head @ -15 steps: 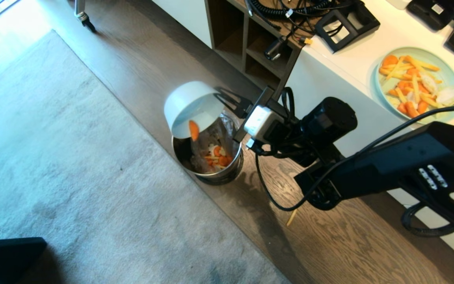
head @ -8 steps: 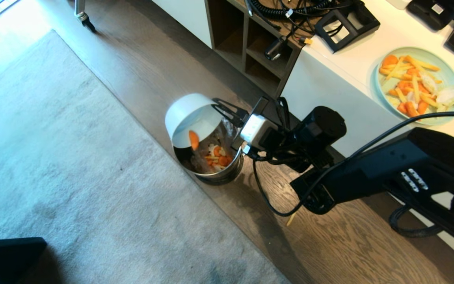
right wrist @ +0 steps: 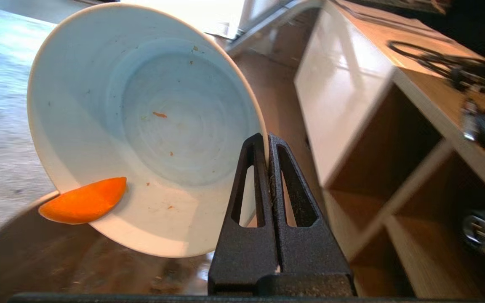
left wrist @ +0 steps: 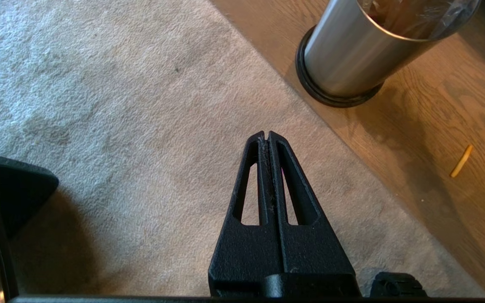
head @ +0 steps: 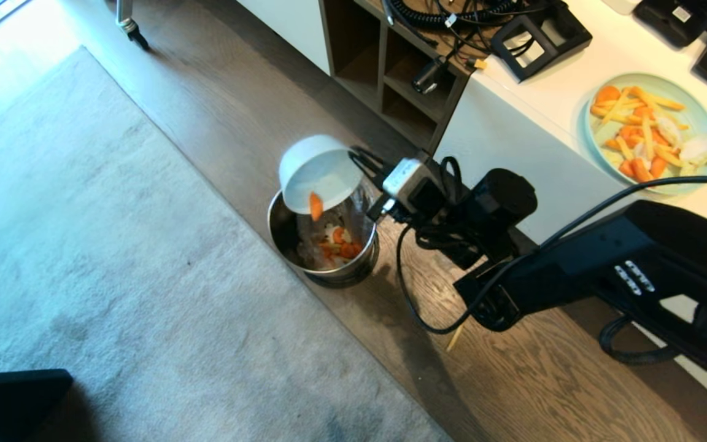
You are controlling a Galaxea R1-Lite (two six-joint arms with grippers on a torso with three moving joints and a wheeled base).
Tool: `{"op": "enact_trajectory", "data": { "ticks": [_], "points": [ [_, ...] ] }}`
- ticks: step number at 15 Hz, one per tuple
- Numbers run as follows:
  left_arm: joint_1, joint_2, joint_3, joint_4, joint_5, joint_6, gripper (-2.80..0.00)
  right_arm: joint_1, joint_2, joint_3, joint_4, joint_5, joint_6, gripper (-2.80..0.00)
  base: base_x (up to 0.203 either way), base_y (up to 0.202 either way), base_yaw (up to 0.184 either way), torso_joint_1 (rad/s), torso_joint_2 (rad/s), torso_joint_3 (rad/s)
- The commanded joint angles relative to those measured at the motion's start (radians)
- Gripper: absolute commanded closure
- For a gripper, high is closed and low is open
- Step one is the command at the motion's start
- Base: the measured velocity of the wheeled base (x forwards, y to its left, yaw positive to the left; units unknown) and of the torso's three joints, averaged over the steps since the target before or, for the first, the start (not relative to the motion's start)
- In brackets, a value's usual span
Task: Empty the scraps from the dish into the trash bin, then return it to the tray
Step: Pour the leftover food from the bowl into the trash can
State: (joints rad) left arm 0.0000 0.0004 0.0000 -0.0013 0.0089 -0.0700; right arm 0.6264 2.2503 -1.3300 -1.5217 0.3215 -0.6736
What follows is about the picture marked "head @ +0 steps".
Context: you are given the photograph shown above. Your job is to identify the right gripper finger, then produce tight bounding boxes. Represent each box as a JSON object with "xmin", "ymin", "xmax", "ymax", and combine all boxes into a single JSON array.
[{"xmin": 349, "ymin": 147, "xmax": 387, "ymax": 185}]

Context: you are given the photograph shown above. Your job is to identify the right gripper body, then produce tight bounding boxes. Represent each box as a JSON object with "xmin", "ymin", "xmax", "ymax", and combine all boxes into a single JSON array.
[{"xmin": 366, "ymin": 157, "xmax": 484, "ymax": 271}]

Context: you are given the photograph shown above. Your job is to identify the wooden shelf unit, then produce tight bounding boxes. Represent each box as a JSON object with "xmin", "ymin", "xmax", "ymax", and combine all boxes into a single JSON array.
[{"xmin": 319, "ymin": 0, "xmax": 478, "ymax": 154}]

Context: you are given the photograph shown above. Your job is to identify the black square frame device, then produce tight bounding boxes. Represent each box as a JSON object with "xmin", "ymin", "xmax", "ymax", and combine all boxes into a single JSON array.
[{"xmin": 491, "ymin": 2, "xmax": 593, "ymax": 83}]

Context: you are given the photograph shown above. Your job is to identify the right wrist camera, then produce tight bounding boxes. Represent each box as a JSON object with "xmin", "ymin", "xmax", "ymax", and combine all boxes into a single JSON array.
[{"xmin": 382, "ymin": 157, "xmax": 446, "ymax": 215}]

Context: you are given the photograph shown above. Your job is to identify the white cabinet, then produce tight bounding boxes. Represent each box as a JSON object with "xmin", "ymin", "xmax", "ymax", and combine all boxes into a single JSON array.
[{"xmin": 236, "ymin": 0, "xmax": 333, "ymax": 76}]

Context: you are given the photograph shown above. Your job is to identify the round metal trash bin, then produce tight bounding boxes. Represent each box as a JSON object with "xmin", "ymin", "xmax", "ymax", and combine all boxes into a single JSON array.
[{"xmin": 267, "ymin": 184, "xmax": 382, "ymax": 289}]

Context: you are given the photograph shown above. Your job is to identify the coiled black cable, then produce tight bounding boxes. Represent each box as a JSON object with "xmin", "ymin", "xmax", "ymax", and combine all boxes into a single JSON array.
[{"xmin": 383, "ymin": 0, "xmax": 517, "ymax": 30}]

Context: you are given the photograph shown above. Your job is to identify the white bowl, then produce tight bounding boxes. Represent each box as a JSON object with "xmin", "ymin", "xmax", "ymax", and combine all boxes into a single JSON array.
[{"xmin": 278, "ymin": 134, "xmax": 365, "ymax": 215}]

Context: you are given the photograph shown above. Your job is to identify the chair leg with caster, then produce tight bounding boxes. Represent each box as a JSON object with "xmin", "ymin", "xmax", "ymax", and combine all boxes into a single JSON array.
[{"xmin": 115, "ymin": 0, "xmax": 151, "ymax": 52}]

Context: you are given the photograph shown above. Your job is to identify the onion piece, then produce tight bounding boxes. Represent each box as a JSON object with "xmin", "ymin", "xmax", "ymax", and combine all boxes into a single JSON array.
[
  {"xmin": 678, "ymin": 134, "xmax": 707, "ymax": 165},
  {"xmin": 657, "ymin": 117, "xmax": 683, "ymax": 145}
]

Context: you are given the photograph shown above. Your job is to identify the grey rug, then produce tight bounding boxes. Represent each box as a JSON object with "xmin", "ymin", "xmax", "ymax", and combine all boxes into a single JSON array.
[{"xmin": 0, "ymin": 46, "xmax": 454, "ymax": 442}]

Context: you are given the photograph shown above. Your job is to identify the black cylinder device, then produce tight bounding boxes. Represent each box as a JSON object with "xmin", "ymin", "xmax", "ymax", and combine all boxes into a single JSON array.
[{"xmin": 411, "ymin": 56, "xmax": 447, "ymax": 95}]

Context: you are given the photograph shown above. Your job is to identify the black box device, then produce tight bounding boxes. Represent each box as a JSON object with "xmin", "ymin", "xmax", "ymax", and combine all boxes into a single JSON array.
[{"xmin": 632, "ymin": 0, "xmax": 707, "ymax": 49}]

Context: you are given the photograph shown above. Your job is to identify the food scraps in bin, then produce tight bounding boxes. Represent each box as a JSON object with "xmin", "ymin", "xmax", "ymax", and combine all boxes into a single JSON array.
[{"xmin": 295, "ymin": 183, "xmax": 380, "ymax": 271}]

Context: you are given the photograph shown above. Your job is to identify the white counter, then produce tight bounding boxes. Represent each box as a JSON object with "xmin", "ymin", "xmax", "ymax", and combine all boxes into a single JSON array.
[{"xmin": 433, "ymin": 0, "xmax": 707, "ymax": 403}]

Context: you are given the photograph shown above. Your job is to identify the pale green plate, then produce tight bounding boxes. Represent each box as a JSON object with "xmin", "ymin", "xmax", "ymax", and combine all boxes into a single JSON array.
[{"xmin": 583, "ymin": 72, "xmax": 707, "ymax": 196}]

